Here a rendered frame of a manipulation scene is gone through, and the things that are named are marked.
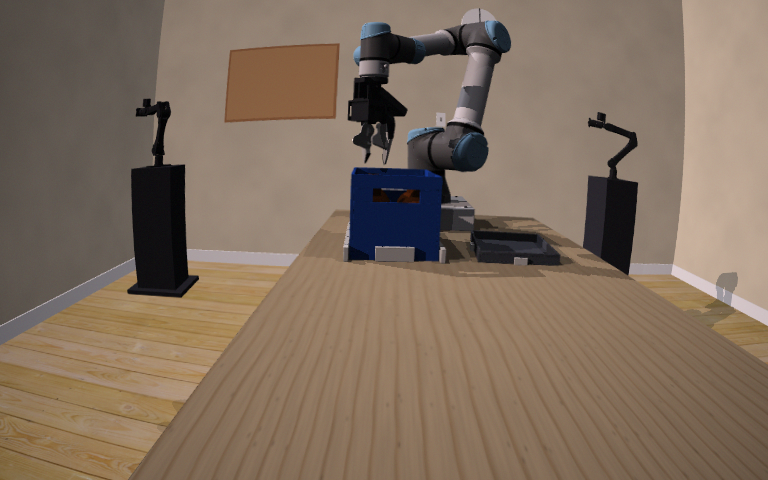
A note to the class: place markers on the blue plastic crate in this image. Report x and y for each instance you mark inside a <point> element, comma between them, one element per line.
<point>395,224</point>

